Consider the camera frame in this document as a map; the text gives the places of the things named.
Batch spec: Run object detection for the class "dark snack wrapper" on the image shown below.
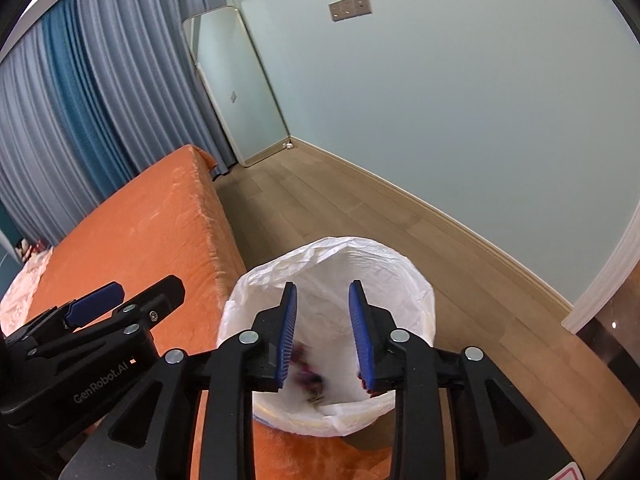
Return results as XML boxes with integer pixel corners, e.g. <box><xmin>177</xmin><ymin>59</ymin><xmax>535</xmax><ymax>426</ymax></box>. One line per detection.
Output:
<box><xmin>291</xmin><ymin>342</ymin><xmax>326</xmax><ymax>406</ymax></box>

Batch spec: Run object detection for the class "white lined trash bin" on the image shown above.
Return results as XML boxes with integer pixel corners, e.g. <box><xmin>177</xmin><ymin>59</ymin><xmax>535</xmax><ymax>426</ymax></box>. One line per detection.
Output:
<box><xmin>217</xmin><ymin>236</ymin><xmax>436</xmax><ymax>438</ymax></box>

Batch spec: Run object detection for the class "pink bed sheet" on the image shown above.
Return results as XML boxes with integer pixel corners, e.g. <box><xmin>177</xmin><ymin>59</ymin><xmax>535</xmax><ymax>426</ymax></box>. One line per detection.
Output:
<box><xmin>1</xmin><ymin>248</ymin><xmax>53</xmax><ymax>336</ymax></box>

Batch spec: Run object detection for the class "orange bed blanket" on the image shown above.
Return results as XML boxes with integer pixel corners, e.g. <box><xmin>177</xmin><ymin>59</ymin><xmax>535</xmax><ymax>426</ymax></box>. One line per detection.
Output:
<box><xmin>24</xmin><ymin>143</ymin><xmax>402</xmax><ymax>480</ymax></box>

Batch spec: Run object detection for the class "grey blue curtain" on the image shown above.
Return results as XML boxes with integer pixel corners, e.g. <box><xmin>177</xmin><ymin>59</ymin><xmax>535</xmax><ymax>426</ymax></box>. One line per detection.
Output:
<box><xmin>1</xmin><ymin>0</ymin><xmax>235</xmax><ymax>244</ymax></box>

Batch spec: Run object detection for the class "leaning floor mirror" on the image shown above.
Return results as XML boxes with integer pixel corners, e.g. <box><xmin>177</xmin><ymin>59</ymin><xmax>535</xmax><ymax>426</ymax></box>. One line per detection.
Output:
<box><xmin>182</xmin><ymin>6</ymin><xmax>290</xmax><ymax>167</ymax></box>

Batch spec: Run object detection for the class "white door frame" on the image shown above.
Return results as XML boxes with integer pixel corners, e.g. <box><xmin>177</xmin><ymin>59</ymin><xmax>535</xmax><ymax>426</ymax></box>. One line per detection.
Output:
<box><xmin>562</xmin><ymin>208</ymin><xmax>640</xmax><ymax>334</ymax></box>

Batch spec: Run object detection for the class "bronze wall switch plate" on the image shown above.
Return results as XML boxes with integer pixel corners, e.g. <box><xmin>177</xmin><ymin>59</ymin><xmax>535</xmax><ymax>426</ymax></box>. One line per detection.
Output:
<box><xmin>329</xmin><ymin>0</ymin><xmax>372</xmax><ymax>22</ymax></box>

